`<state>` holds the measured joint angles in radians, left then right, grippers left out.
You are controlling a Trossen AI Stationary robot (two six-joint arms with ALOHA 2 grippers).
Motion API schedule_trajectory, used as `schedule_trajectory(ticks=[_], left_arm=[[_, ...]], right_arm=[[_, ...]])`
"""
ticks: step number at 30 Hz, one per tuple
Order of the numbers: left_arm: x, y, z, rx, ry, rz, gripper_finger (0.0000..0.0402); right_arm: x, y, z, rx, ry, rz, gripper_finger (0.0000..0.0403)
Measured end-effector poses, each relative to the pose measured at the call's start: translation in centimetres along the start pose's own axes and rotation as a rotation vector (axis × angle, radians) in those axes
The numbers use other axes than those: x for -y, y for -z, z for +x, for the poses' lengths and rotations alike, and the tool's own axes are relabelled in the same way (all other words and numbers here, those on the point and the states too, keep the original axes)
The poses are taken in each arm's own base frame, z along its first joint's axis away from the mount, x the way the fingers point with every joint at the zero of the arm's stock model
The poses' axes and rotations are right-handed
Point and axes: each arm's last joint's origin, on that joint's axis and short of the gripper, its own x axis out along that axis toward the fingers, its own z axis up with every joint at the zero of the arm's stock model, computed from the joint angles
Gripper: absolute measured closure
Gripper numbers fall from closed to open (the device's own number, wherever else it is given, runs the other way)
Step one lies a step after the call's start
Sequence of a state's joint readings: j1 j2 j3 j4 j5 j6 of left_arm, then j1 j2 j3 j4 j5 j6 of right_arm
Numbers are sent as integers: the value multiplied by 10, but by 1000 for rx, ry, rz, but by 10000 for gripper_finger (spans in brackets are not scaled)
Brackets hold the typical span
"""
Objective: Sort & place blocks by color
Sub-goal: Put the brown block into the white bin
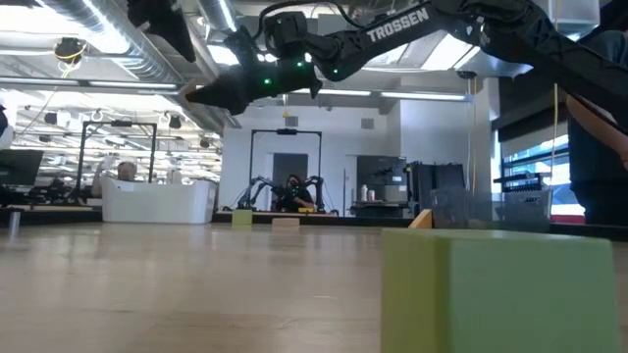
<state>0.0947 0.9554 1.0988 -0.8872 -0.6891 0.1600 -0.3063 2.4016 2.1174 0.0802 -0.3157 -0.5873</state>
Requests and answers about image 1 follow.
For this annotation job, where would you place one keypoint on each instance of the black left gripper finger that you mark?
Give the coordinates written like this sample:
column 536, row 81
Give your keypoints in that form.
column 157, row 17

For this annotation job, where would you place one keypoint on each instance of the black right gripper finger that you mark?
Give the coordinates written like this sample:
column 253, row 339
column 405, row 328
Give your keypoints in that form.
column 218, row 95

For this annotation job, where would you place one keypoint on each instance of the green cube block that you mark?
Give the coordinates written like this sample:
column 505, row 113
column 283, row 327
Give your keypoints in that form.
column 498, row 294
column 242, row 217

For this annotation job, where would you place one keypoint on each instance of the natural wood rectangular block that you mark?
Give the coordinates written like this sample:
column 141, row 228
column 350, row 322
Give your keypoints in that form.
column 285, row 222

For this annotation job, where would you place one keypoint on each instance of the orange triangular block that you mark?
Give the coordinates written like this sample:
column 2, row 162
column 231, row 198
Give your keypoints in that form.
column 421, row 219

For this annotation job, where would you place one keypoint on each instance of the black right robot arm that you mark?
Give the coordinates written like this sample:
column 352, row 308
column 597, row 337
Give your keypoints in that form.
column 441, row 24

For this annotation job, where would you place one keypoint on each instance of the black background robot arm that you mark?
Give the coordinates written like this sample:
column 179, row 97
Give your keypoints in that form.
column 318, row 188
column 252, row 191

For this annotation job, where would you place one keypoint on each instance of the ceiling strip light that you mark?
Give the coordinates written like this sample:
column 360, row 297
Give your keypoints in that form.
column 132, row 84
column 343, row 92
column 423, row 96
column 39, row 81

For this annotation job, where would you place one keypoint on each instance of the grey door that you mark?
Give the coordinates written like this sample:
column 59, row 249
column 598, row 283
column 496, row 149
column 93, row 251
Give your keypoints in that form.
column 289, row 164

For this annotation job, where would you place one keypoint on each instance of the person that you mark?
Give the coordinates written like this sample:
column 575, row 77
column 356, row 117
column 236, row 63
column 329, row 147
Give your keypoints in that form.
column 598, row 186
column 294, row 198
column 126, row 171

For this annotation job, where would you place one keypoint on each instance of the white plastic bin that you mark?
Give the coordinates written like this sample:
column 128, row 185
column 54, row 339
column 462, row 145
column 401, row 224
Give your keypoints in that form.
column 157, row 201

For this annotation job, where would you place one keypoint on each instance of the wooden background table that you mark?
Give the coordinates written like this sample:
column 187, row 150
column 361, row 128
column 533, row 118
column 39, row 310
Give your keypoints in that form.
column 265, row 214

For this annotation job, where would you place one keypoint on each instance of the small yellow object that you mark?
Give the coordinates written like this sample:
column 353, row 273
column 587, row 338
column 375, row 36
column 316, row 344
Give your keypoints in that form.
column 305, row 210

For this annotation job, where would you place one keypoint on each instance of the black equipment rack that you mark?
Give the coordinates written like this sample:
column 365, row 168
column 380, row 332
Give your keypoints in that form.
column 382, row 176

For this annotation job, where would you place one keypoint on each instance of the white bottle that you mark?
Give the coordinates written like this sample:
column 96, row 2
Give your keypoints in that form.
column 364, row 192
column 371, row 194

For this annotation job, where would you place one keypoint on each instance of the black bench equipment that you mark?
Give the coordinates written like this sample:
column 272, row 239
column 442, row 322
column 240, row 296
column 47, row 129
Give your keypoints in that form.
column 59, row 192

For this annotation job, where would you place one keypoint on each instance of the black cabinet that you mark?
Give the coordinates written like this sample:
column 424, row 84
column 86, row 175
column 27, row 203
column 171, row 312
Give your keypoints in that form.
column 436, row 184

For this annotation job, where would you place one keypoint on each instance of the black computer monitor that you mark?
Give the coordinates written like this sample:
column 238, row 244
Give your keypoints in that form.
column 19, row 166

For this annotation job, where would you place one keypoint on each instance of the grey translucent plastic bin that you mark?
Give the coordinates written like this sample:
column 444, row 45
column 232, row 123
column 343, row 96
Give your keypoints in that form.
column 490, row 211

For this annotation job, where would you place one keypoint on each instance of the black window rack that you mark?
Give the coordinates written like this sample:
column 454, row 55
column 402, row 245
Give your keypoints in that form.
column 520, row 181

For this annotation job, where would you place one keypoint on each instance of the grey square wall vent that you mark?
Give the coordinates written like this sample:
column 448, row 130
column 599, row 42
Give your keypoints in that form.
column 291, row 120
column 367, row 122

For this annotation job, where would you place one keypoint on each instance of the black gantry frame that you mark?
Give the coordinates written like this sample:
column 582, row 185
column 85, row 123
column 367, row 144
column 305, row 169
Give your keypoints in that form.
column 118, row 123
column 286, row 131

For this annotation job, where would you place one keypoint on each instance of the black aluminium table frame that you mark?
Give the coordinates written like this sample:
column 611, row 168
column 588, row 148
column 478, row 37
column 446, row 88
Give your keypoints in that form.
column 343, row 221

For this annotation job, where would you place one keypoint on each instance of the grey metal post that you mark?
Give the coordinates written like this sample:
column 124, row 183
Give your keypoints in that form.
column 14, row 225

